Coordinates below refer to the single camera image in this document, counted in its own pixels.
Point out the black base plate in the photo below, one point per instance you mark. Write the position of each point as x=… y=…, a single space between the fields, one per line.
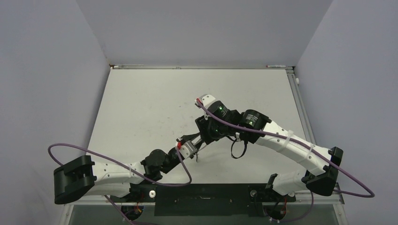
x=205 y=199

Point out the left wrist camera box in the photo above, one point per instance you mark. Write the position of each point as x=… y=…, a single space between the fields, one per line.
x=183 y=149

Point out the aluminium frame rail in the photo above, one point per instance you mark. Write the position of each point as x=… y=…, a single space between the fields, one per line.
x=305 y=122

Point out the red white marker pen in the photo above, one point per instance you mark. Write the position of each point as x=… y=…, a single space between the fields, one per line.
x=276 y=66

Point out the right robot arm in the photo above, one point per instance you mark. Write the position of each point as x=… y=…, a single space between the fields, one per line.
x=319 y=165

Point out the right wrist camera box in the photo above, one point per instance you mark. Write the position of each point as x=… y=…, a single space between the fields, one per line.
x=208 y=101

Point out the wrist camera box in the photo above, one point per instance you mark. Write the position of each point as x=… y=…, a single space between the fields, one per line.
x=183 y=149
x=208 y=101

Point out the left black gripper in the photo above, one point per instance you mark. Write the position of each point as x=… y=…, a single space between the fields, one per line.
x=187 y=138

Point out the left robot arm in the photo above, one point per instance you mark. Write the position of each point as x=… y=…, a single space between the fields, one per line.
x=96 y=174

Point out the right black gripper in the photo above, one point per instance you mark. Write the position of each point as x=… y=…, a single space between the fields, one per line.
x=203 y=123

